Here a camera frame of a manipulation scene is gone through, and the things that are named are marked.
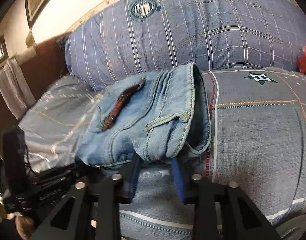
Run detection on grey patterned bed sheet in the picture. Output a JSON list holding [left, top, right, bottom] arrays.
[[119, 68, 306, 239]]

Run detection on person's left hand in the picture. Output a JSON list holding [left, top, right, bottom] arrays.
[[15, 215, 34, 240]]

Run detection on grey hanging cloth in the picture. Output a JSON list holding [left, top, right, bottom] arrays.
[[0, 58, 36, 120]]

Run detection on blue denim jeans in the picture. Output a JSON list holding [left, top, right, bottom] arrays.
[[75, 63, 211, 168]]

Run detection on dark brown wooden headboard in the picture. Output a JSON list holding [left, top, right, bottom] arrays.
[[0, 32, 70, 158]]

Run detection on blue plaid pillow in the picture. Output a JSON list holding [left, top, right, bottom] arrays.
[[65, 0, 306, 90]]

